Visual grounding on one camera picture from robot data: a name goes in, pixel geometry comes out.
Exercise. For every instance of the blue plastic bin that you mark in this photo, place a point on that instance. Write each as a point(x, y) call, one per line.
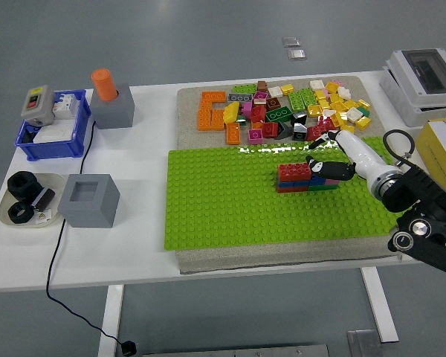
point(52, 150)

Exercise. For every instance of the white table leg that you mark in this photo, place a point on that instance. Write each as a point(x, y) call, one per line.
point(379, 305)
point(111, 316)

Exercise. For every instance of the metal floor plate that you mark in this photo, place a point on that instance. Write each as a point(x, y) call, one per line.
point(291, 41)
point(296, 54)

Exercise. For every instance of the long grey metal plate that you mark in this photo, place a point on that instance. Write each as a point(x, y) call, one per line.
point(234, 350)

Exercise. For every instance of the green studded baseplate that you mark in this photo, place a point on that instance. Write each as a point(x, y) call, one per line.
point(226, 204)

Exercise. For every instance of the orange toy brick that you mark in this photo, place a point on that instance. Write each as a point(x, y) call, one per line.
point(233, 134)
point(218, 119)
point(204, 117)
point(214, 96)

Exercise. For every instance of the light green toy brick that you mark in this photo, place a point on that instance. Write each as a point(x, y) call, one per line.
point(307, 96)
point(295, 100)
point(244, 89)

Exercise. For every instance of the yellow toy brick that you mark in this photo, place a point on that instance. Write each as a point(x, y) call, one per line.
point(331, 87)
point(323, 103)
point(339, 106)
point(347, 129)
point(287, 88)
point(363, 103)
point(350, 103)
point(339, 119)
point(314, 111)
point(320, 94)
point(335, 97)
point(363, 123)
point(231, 112)

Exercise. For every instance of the orange cylinder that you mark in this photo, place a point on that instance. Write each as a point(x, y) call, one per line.
point(104, 85)

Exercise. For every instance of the black toy brick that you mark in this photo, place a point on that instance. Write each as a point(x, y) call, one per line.
point(299, 132)
point(298, 118)

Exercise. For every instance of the dark green toy brick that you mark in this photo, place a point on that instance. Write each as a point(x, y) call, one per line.
point(322, 187)
point(278, 114)

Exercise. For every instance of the white distribution box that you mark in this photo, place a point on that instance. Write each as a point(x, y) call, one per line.
point(405, 100)

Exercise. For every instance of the white warning label card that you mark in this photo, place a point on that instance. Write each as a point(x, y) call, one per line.
point(44, 217)

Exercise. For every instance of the large black nut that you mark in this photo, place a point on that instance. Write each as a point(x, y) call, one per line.
point(22, 184)

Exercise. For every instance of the yellow cardboard box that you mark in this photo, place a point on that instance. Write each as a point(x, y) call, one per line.
point(442, 156)

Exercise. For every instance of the grey block with round hole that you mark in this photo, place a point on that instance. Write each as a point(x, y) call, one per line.
point(113, 113)

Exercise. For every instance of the square blue toy brick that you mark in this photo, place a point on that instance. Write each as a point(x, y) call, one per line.
point(317, 181)

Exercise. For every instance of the white wall switch plate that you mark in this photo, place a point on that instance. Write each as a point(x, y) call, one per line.
point(52, 134)

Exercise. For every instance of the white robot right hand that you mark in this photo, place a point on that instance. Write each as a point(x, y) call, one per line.
point(364, 156)

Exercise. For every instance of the brown toy brick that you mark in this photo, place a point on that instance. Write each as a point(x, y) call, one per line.
point(273, 103)
point(262, 86)

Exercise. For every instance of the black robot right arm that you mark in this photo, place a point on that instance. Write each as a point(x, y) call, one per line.
point(409, 189)

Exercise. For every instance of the black plug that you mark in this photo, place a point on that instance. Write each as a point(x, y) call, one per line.
point(128, 347)

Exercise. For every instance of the grey push-button switch box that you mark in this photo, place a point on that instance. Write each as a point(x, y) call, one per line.
point(37, 104)

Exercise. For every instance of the black part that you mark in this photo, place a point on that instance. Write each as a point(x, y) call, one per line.
point(29, 135)

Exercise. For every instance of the white circuit breaker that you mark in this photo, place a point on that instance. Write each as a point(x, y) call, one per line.
point(64, 106)

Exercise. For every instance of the small black nut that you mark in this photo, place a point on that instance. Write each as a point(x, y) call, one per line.
point(20, 213)

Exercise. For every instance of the cream tray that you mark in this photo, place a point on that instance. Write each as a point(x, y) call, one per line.
point(57, 182)

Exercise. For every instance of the large red toy brick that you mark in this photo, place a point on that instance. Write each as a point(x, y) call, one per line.
point(293, 172)

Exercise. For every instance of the white toy brick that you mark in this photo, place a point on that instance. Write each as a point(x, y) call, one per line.
point(354, 114)
point(344, 92)
point(328, 113)
point(316, 85)
point(275, 92)

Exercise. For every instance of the dark brown roll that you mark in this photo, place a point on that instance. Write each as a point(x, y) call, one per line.
point(44, 198)

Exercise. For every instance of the grey block with square hole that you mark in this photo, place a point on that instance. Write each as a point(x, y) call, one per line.
point(104, 208)

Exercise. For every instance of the grey-brown foam mat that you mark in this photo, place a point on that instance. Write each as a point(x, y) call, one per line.
point(187, 111)

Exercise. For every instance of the pink square toy brick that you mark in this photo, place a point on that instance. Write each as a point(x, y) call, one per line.
point(332, 181)
point(260, 97)
point(247, 109)
point(255, 137)

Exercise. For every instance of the long blue toy brick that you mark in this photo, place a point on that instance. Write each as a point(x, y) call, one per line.
point(293, 184)

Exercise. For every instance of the dark grey sloped brick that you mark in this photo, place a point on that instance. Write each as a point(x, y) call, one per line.
point(283, 131)

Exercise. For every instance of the small grey metal plate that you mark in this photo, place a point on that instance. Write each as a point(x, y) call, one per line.
point(362, 344)

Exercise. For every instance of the small dark green brick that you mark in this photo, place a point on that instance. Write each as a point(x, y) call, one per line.
point(365, 112)
point(241, 119)

